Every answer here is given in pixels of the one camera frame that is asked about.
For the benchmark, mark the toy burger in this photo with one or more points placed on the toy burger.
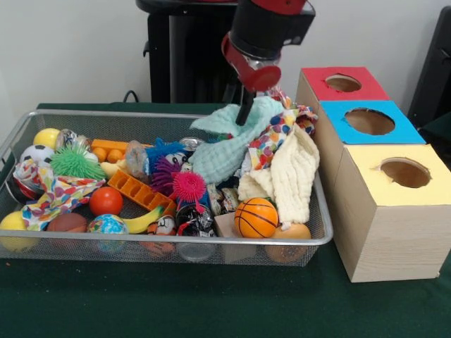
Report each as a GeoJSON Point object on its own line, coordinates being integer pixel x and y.
{"type": "Point", "coordinates": [296, 232]}

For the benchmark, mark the white colourful patterned cloth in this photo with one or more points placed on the white colourful patterned cloth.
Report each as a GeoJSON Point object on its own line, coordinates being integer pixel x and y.
{"type": "Point", "coordinates": [53, 197]}

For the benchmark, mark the mint muslin cloth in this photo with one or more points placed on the mint muslin cloth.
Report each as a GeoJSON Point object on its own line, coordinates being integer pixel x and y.
{"type": "Point", "coordinates": [218, 155]}

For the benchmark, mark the wooden box with three holes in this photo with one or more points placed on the wooden box with three holes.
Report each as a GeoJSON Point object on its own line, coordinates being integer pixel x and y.
{"type": "Point", "coordinates": [398, 239]}

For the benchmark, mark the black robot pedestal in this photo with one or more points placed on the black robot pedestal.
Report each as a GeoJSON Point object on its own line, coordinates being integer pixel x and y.
{"type": "Point", "coordinates": [190, 53]}

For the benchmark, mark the crushed black drink can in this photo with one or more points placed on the crushed black drink can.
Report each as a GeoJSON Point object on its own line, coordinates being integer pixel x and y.
{"type": "Point", "coordinates": [194, 220]}

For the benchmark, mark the cream muslin cloth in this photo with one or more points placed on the cream muslin cloth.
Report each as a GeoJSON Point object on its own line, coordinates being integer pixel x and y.
{"type": "Point", "coordinates": [292, 176]}

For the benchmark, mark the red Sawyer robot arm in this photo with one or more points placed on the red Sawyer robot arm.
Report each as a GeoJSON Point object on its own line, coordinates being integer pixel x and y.
{"type": "Point", "coordinates": [267, 28]}

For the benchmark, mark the small soccer ball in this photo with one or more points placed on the small soccer ball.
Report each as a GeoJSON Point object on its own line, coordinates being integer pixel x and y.
{"type": "Point", "coordinates": [37, 155]}

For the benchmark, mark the yellow ball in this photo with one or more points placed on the yellow ball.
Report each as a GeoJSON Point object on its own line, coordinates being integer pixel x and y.
{"type": "Point", "coordinates": [46, 137]}
{"type": "Point", "coordinates": [10, 222]}

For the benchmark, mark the side table with green cloth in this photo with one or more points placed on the side table with green cloth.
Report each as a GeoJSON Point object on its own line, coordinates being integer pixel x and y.
{"type": "Point", "coordinates": [440, 130]}

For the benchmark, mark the shallow clear mesh bin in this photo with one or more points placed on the shallow clear mesh bin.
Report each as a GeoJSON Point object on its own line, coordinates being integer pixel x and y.
{"type": "Point", "coordinates": [315, 211]}

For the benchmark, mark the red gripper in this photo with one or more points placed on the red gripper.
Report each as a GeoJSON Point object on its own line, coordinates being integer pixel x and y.
{"type": "Point", "coordinates": [260, 80]}

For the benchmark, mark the orange toy basketball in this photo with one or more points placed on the orange toy basketball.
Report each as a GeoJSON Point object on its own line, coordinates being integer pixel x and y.
{"type": "Point", "coordinates": [256, 217]}

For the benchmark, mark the dark green tablecloth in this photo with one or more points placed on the dark green tablecloth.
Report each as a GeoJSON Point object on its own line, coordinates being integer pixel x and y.
{"type": "Point", "coordinates": [211, 299]}

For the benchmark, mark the colourful dotted cloth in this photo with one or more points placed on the colourful dotted cloth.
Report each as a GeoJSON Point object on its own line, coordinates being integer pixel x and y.
{"type": "Point", "coordinates": [304, 118]}
{"type": "Point", "coordinates": [267, 144]}

